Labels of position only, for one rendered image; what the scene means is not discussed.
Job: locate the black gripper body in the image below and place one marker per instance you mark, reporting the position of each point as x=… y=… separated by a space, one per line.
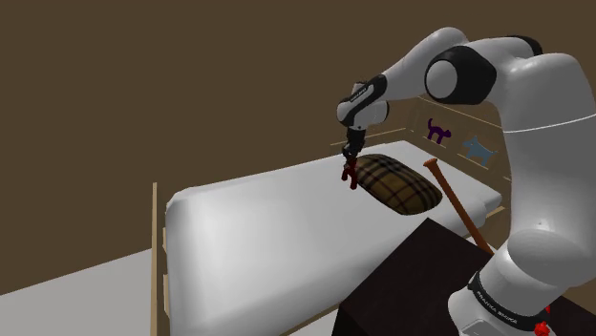
x=354 y=142

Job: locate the dark red figure toy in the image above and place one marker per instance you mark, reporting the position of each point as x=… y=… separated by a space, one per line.
x=350 y=176

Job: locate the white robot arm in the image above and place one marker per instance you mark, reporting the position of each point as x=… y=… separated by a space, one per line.
x=544 y=139

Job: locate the plaid brown pillow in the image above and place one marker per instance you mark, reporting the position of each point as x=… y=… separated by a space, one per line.
x=395 y=184

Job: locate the wooden baseball bat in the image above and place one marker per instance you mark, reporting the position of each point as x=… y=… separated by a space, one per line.
x=458 y=209

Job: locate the wooden bed with white mattress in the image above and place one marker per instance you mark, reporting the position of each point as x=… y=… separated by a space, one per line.
x=260 y=242

